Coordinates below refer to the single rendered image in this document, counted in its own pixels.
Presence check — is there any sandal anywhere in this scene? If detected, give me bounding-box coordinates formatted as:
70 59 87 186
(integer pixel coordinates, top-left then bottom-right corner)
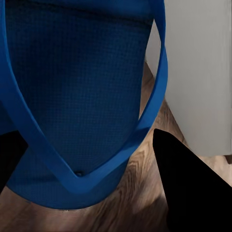
0 0 168 210

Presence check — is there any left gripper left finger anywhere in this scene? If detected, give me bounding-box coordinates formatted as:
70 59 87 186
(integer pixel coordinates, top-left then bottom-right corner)
0 130 29 194

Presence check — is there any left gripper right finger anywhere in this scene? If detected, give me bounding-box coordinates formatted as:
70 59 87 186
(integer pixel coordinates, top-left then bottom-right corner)
153 129 232 232

